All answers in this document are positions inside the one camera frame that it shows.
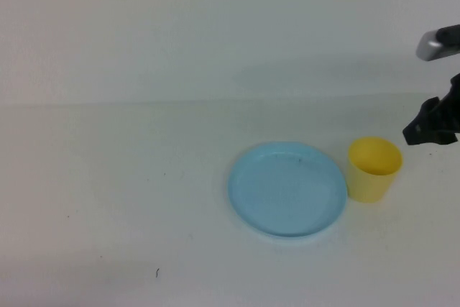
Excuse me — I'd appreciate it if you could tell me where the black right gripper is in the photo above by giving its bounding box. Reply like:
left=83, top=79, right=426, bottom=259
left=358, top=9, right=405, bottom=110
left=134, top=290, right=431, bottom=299
left=402, top=73, right=460, bottom=146

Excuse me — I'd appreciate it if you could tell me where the light blue round plate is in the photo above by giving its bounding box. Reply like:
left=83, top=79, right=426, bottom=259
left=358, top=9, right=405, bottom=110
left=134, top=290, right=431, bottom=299
left=226, top=141, right=349, bottom=239

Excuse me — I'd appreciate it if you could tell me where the yellow plastic cup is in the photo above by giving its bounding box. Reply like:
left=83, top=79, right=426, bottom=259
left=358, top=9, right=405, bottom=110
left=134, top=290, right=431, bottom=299
left=347, top=136, right=403, bottom=204

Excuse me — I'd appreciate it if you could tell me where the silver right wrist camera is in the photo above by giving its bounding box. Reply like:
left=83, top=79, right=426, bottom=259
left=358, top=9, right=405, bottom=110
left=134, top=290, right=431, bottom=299
left=415, top=24, right=460, bottom=62

